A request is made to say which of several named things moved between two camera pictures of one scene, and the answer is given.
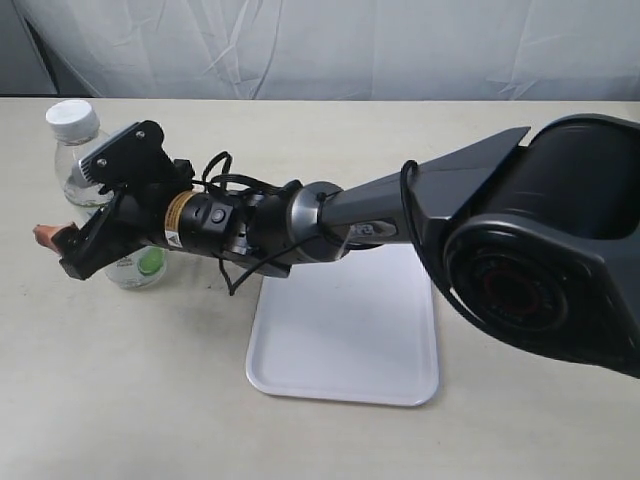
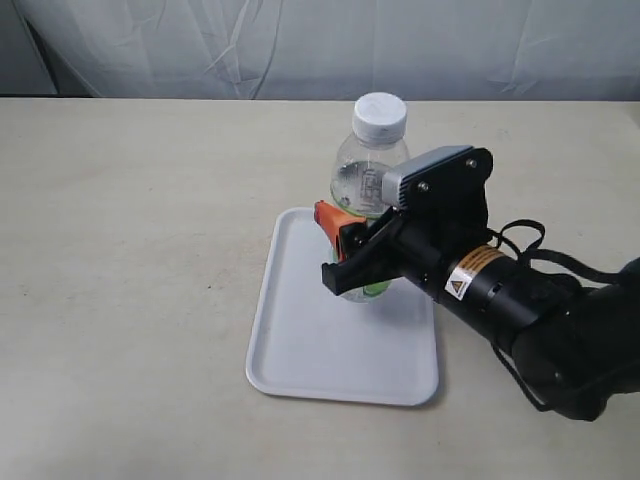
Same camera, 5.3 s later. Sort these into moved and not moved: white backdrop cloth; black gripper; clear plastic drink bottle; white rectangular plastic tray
Moved: clear plastic drink bottle; black gripper
Not moved: white rectangular plastic tray; white backdrop cloth
